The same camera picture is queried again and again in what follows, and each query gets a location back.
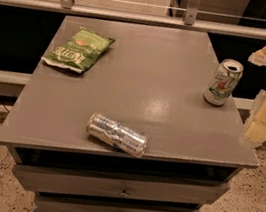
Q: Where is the grey drawer cabinet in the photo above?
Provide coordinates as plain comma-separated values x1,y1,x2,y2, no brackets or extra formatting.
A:
0,16,258,210

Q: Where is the top grey drawer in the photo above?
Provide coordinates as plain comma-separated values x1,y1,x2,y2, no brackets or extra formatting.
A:
13,165,230,205

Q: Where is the silver blue energy drink can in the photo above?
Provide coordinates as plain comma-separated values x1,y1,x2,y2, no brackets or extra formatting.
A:
86,113,149,158

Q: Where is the middle grey drawer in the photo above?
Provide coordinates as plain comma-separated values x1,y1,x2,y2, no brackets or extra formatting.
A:
35,193,199,212

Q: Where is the green jalapeno chip bag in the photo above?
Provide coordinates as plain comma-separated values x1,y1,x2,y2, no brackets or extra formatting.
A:
42,28,115,74

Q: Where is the grey drawer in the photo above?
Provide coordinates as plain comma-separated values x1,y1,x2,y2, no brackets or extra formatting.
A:
35,193,199,212
13,165,230,205

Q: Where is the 7up soda can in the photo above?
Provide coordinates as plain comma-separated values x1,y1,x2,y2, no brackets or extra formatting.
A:
204,58,244,106

